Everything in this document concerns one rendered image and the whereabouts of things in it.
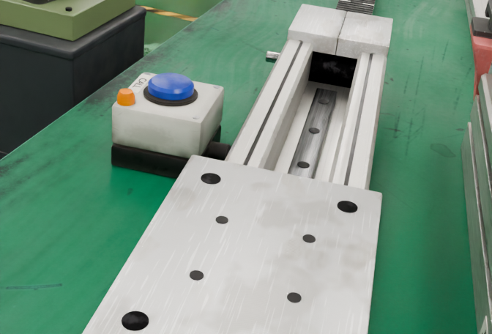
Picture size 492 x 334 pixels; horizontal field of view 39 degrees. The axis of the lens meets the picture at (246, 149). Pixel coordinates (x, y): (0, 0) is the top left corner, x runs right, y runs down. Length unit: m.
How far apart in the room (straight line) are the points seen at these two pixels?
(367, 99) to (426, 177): 0.12
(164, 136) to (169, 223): 0.26
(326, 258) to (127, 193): 0.29
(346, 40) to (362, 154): 0.21
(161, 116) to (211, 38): 0.35
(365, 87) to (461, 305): 0.20
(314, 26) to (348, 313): 0.45
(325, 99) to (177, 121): 0.15
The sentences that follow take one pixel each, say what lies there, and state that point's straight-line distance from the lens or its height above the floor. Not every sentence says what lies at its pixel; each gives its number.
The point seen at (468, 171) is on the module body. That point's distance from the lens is 0.67.
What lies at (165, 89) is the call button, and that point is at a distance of 0.60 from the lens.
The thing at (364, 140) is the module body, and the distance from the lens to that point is 0.53.
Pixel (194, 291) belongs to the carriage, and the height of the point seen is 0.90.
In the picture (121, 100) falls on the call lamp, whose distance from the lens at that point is 0.60.
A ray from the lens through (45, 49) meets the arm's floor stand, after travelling 0.89.
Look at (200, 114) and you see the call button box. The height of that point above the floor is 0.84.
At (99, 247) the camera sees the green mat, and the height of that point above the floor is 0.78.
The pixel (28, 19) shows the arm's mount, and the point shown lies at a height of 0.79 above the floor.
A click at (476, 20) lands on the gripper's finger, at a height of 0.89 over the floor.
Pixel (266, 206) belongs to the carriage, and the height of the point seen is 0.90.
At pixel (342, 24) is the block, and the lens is 0.74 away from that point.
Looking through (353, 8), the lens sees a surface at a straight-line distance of 1.00.
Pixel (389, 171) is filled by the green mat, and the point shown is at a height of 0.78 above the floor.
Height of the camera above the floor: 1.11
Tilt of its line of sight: 29 degrees down
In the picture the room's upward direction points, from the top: 6 degrees clockwise
